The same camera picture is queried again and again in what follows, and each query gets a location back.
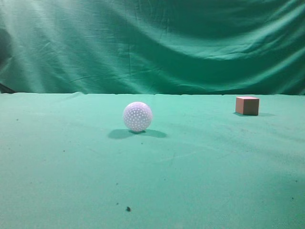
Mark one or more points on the white dimpled ball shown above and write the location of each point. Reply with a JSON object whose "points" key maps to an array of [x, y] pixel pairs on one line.
{"points": [[137, 116]]}

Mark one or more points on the green backdrop cloth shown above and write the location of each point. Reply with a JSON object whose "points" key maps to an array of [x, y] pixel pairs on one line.
{"points": [[152, 46]]}

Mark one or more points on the green table cloth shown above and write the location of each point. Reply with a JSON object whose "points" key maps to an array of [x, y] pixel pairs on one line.
{"points": [[68, 161]]}

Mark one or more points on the red cube block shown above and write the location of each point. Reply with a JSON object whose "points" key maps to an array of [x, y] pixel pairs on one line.
{"points": [[247, 105]]}

